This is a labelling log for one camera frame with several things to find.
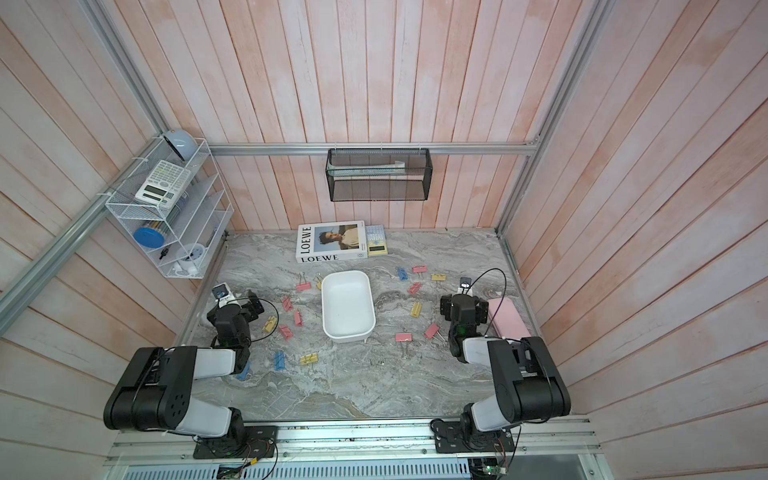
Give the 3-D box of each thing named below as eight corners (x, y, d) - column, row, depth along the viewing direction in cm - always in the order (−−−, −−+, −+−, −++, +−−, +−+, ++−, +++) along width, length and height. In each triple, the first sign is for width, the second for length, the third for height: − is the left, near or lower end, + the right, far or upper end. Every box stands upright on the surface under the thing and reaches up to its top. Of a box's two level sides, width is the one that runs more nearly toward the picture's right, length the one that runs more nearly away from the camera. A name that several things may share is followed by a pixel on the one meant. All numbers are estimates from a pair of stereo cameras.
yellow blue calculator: (368, 255, 115) (367, 251, 113) (365, 229, 124) (365, 225, 122) (387, 254, 116) (387, 250, 114) (383, 228, 125) (383, 224, 123)
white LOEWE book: (297, 263, 113) (294, 255, 109) (300, 232, 123) (298, 223, 120) (367, 258, 114) (367, 250, 111) (364, 228, 125) (364, 220, 121)
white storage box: (318, 345, 92) (314, 336, 87) (326, 281, 108) (324, 270, 103) (375, 345, 92) (375, 336, 87) (375, 281, 108) (375, 270, 103)
